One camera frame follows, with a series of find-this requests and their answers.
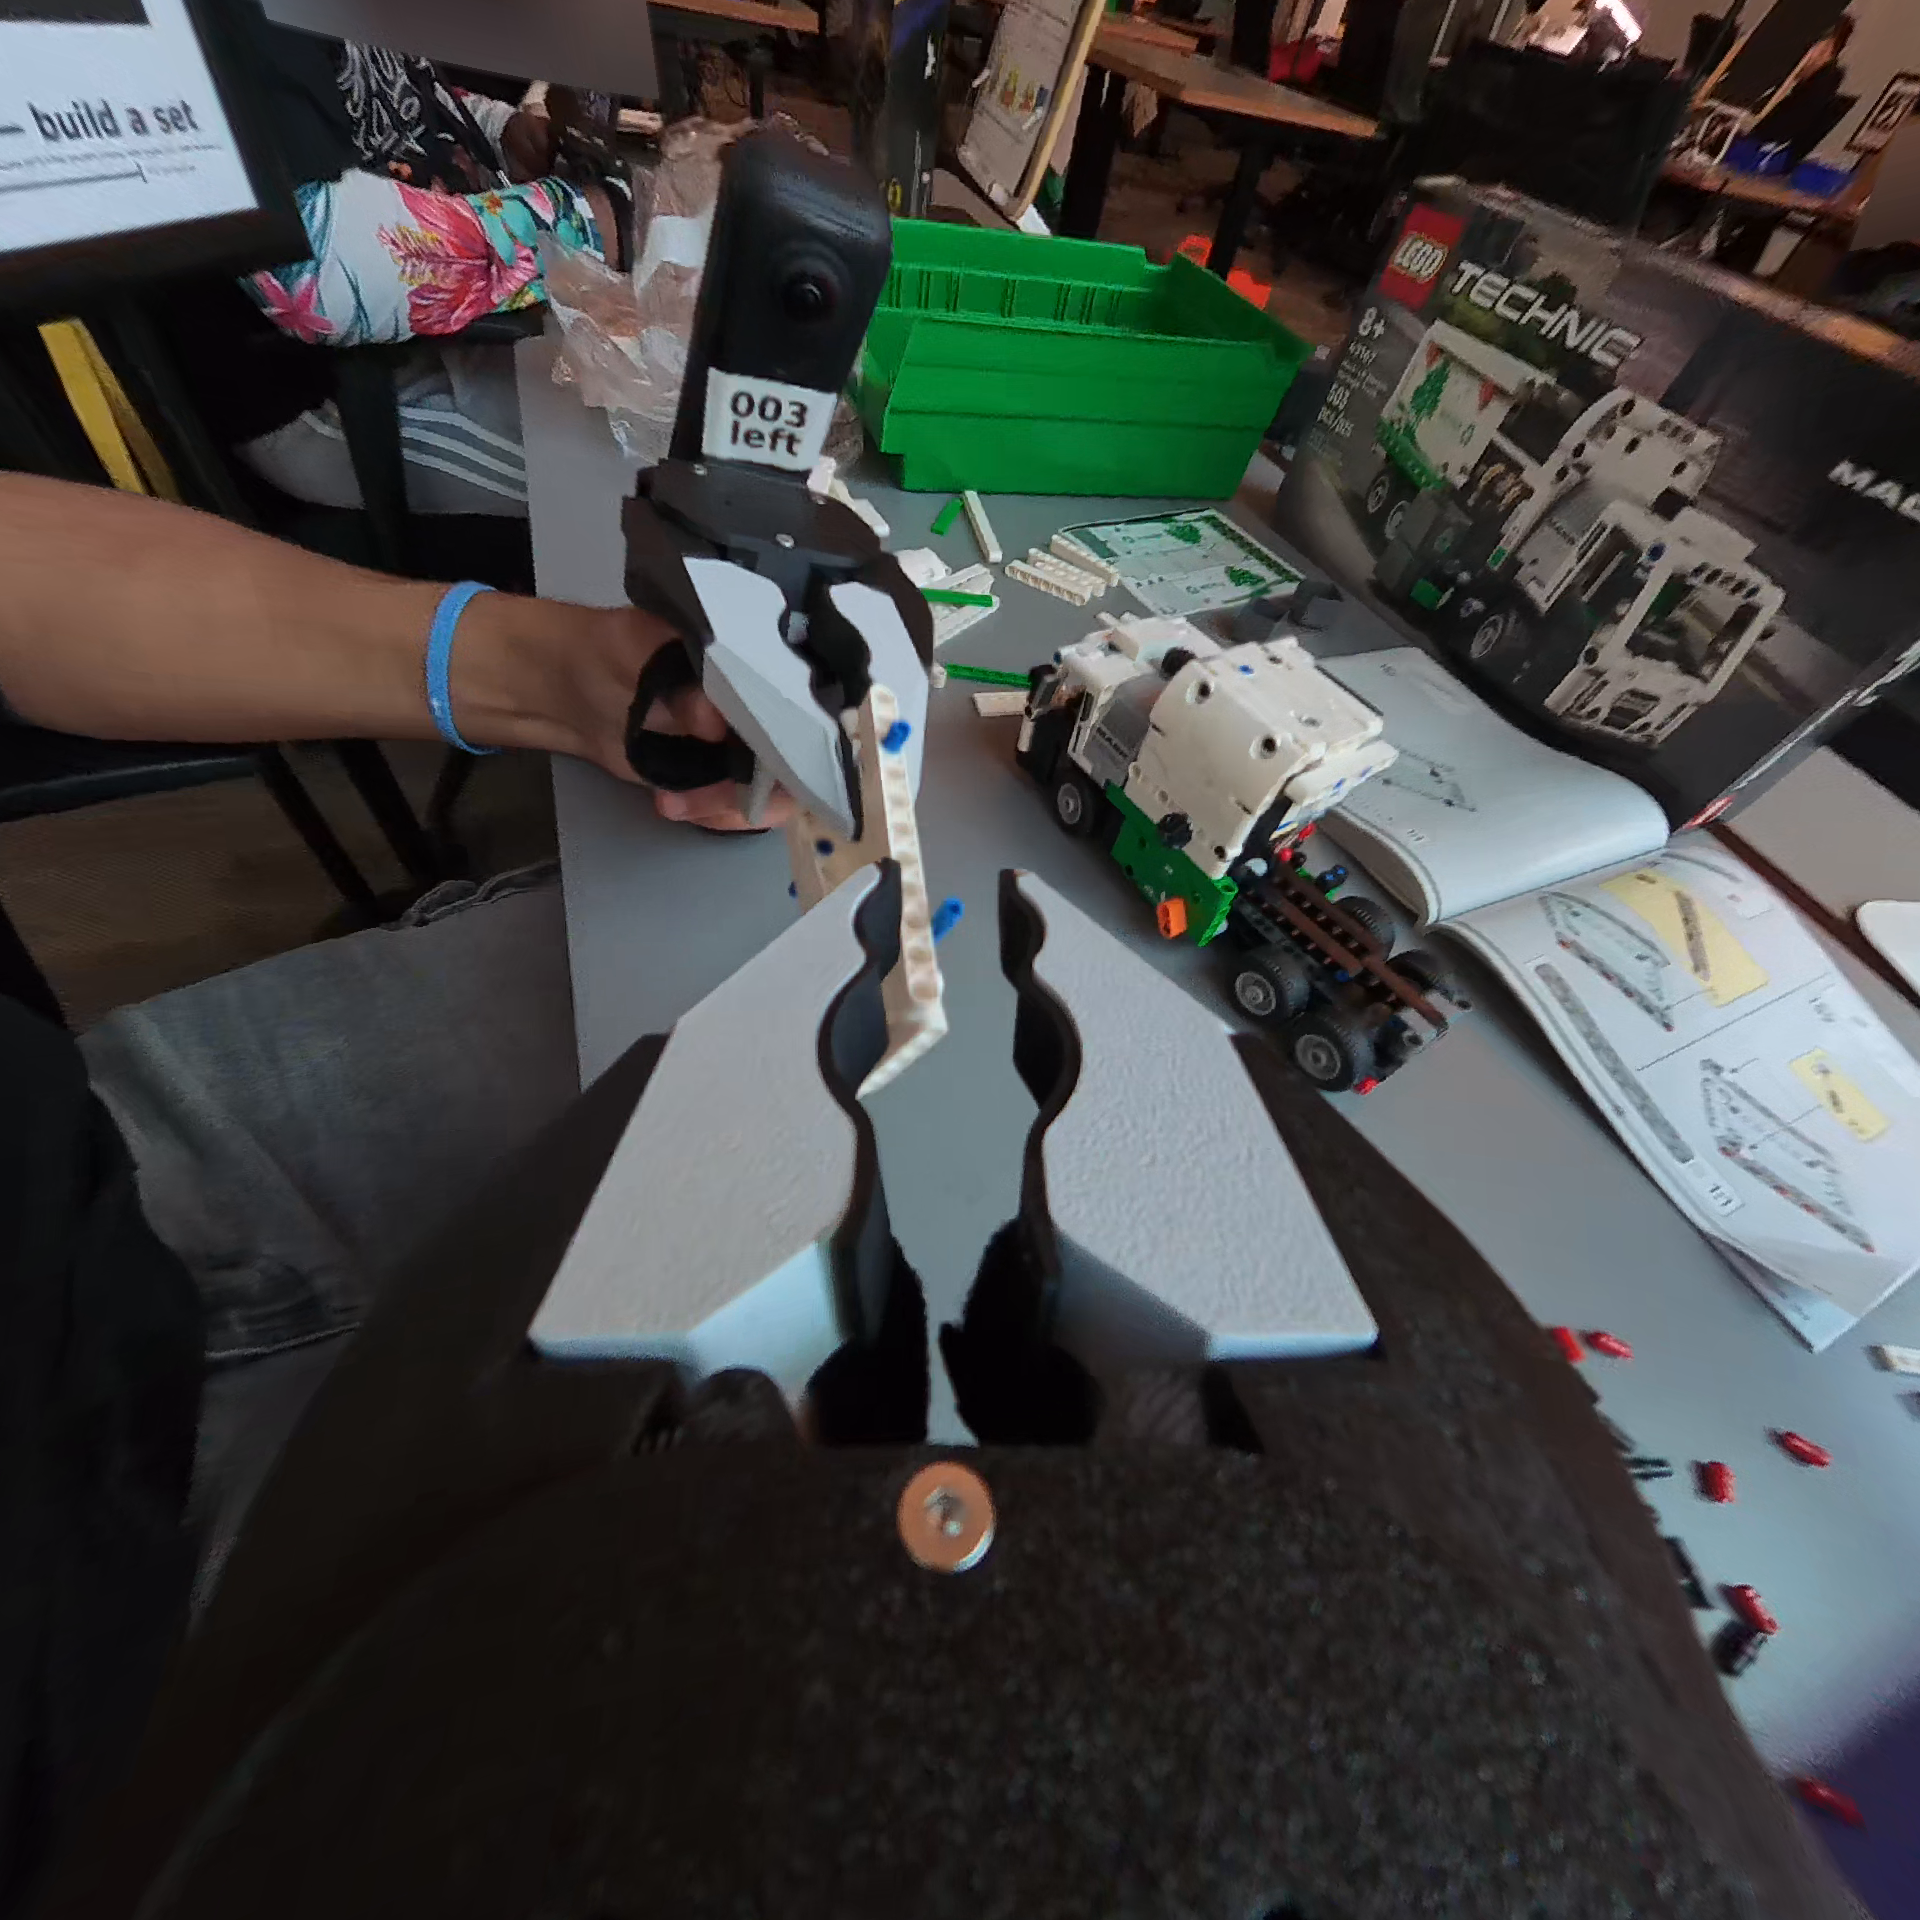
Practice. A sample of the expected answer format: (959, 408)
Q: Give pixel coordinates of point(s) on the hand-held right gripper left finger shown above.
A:
(706, 1170)

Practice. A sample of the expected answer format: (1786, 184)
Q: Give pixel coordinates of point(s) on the blue plastic bin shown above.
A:
(1869, 1829)

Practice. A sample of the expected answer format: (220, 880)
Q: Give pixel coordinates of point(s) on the white stand base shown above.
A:
(1893, 937)

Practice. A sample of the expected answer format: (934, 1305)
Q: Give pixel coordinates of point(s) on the pile of small lego pieces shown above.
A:
(1717, 1477)

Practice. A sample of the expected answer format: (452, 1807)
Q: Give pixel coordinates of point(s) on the person's left hand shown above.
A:
(570, 674)

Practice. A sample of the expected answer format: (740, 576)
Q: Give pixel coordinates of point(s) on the white long lego beam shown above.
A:
(908, 900)

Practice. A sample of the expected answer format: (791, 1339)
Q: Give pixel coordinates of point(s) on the person's grey trousers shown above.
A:
(331, 1140)

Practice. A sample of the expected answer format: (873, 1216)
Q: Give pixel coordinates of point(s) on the white green lego truck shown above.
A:
(1201, 749)

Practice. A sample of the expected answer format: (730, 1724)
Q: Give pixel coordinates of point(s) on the person's black shirt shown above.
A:
(77, 1499)

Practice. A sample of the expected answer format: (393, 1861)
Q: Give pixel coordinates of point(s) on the loose white lego beams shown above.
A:
(1036, 579)

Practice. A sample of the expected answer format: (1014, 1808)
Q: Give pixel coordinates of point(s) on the person's left forearm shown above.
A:
(226, 615)

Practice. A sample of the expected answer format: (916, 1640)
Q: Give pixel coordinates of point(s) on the dark grey lego piece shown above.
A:
(1299, 608)

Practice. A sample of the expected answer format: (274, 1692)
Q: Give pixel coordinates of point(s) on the wooden office desk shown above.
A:
(1230, 90)

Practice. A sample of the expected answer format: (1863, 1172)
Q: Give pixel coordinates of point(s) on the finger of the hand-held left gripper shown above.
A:
(758, 661)
(887, 644)

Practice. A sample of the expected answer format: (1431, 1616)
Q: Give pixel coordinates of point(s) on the black framed marker sign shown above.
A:
(107, 120)

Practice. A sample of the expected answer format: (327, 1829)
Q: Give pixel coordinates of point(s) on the group of small grey plates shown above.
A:
(1899, 1365)

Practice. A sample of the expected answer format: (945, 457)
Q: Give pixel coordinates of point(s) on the green plastic bin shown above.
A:
(1050, 375)

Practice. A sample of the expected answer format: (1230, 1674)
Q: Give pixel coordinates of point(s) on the blue wristband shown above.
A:
(452, 661)

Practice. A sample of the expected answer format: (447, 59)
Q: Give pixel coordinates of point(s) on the dark lego set box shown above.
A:
(1652, 493)

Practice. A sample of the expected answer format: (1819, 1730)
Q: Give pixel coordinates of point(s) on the green white sticker sheet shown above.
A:
(1186, 562)

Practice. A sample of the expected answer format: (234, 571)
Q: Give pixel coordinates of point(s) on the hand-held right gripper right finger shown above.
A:
(1201, 1185)

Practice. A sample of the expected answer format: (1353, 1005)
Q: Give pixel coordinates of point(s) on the clear plastic bag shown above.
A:
(630, 300)

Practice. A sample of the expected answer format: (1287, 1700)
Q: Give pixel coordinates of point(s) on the instruction booklet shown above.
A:
(1652, 975)

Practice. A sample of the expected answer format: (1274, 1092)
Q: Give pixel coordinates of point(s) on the wooden clipboard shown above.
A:
(1036, 90)

